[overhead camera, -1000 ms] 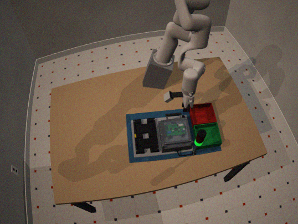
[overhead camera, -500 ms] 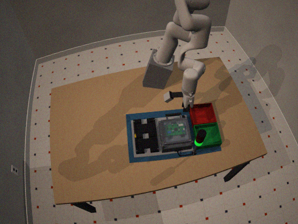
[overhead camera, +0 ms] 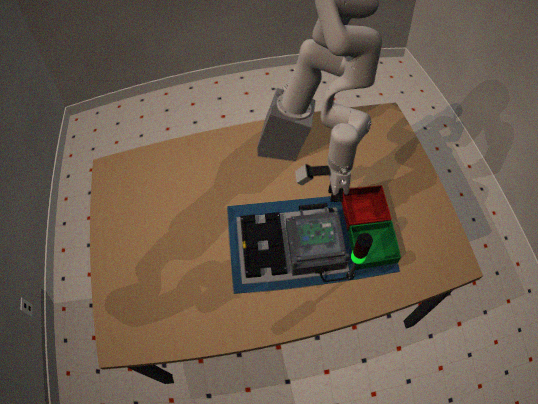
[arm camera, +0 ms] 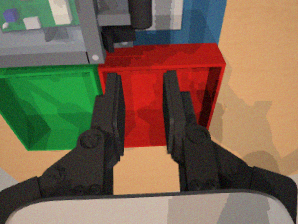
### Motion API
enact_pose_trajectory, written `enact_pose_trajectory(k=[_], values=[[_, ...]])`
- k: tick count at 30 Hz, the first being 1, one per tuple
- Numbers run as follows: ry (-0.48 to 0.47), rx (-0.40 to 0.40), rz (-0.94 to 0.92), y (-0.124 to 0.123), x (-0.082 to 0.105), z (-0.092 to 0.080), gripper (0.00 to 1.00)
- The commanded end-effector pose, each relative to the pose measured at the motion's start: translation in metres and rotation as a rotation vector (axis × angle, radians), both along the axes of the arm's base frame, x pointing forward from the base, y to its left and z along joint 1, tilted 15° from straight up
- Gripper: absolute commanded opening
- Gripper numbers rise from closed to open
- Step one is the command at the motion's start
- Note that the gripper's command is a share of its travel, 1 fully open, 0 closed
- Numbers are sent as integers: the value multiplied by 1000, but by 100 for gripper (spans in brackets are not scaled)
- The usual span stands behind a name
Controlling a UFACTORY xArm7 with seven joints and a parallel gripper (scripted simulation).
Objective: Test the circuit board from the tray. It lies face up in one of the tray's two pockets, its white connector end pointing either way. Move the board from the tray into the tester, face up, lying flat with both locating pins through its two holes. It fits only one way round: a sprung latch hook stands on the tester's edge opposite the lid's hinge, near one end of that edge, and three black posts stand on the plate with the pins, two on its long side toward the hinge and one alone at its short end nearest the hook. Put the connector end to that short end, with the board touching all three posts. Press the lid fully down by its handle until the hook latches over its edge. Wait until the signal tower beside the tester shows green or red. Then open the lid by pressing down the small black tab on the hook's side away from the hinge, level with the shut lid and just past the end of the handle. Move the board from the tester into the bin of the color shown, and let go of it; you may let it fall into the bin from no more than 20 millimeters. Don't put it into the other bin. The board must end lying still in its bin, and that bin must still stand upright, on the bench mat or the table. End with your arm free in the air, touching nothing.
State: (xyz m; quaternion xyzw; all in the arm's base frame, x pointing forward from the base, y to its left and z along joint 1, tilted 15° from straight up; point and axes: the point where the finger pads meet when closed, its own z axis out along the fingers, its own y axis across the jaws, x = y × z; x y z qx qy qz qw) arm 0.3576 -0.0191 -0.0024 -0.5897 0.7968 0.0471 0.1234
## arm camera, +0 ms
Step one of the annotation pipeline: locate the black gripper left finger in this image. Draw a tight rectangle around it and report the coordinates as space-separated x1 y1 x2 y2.
0 72 126 224

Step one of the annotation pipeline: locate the red open-top bin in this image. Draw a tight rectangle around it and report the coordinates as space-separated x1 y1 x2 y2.
98 43 226 148

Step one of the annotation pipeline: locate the green bin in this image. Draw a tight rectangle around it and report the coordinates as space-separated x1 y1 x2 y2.
0 64 103 151

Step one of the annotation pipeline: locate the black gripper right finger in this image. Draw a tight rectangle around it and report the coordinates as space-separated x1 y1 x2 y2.
162 70 298 224

